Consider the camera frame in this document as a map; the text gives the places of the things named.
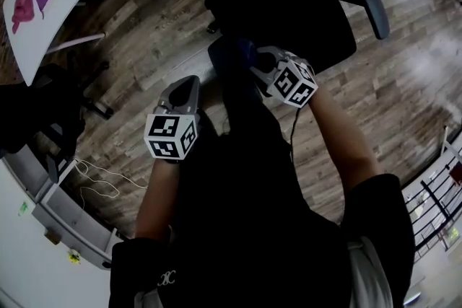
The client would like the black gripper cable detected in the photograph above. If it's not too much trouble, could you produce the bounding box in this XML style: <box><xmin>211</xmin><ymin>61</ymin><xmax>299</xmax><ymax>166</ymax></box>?
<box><xmin>288</xmin><ymin>105</ymin><xmax>304</xmax><ymax>159</ymax></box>

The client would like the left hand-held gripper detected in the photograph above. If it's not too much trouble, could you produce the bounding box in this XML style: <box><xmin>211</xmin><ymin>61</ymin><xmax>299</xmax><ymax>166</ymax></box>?
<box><xmin>144</xmin><ymin>74</ymin><xmax>201</xmax><ymax>162</ymax></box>

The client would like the pink garment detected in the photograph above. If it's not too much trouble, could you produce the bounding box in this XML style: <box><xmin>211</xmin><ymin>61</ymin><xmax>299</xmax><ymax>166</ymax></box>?
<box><xmin>10</xmin><ymin>0</ymin><xmax>35</xmax><ymax>35</ymax></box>

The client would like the small brown box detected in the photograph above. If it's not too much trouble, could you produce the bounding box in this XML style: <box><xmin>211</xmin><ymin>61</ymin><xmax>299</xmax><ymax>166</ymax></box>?
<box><xmin>43</xmin><ymin>230</ymin><xmax>61</xmax><ymax>246</ymax></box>

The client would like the person's right forearm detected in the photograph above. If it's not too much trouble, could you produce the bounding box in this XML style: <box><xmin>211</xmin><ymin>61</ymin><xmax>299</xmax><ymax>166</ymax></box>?
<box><xmin>308</xmin><ymin>86</ymin><xmax>382</xmax><ymax>192</ymax></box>

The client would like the black office chair with headrest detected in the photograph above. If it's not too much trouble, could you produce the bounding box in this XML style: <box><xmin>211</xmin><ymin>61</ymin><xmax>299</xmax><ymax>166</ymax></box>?
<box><xmin>0</xmin><ymin>63</ymin><xmax>115</xmax><ymax>177</ymax></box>

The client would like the white cable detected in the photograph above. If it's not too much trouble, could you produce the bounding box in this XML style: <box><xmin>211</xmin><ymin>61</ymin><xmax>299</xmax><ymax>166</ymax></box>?
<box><xmin>74</xmin><ymin>158</ymin><xmax>149</xmax><ymax>208</ymax></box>

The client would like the person's black clothed body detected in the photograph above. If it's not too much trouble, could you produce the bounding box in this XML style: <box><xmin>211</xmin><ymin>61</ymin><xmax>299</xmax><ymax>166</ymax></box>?
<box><xmin>108</xmin><ymin>75</ymin><xmax>416</xmax><ymax>308</ymax></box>

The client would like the black railing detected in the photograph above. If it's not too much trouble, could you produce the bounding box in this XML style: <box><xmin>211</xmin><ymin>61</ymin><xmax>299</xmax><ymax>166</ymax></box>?
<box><xmin>401</xmin><ymin>154</ymin><xmax>462</xmax><ymax>259</ymax></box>

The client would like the person's left forearm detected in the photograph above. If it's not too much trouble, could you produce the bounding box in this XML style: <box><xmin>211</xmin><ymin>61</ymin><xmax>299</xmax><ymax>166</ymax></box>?
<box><xmin>134</xmin><ymin>158</ymin><xmax>181</xmax><ymax>241</ymax></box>

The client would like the grey shoulder strap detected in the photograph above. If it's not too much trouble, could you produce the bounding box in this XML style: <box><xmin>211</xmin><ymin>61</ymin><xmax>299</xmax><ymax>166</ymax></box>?
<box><xmin>133</xmin><ymin>288</ymin><xmax>163</xmax><ymax>308</ymax></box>
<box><xmin>346</xmin><ymin>236</ymin><xmax>393</xmax><ymax>308</ymax></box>

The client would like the black mesh office chair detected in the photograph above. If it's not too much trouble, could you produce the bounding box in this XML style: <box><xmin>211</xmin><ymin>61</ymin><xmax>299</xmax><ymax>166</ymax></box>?
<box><xmin>121</xmin><ymin>0</ymin><xmax>358</xmax><ymax>73</ymax></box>

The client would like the white desk with grey frame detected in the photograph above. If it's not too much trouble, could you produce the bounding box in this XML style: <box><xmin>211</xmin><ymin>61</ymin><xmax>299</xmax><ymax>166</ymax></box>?
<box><xmin>0</xmin><ymin>154</ymin><xmax>122</xmax><ymax>308</ymax></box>

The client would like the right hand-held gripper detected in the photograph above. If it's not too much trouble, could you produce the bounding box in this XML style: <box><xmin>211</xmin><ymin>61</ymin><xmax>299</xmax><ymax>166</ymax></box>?
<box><xmin>248</xmin><ymin>45</ymin><xmax>318</xmax><ymax>108</ymax></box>

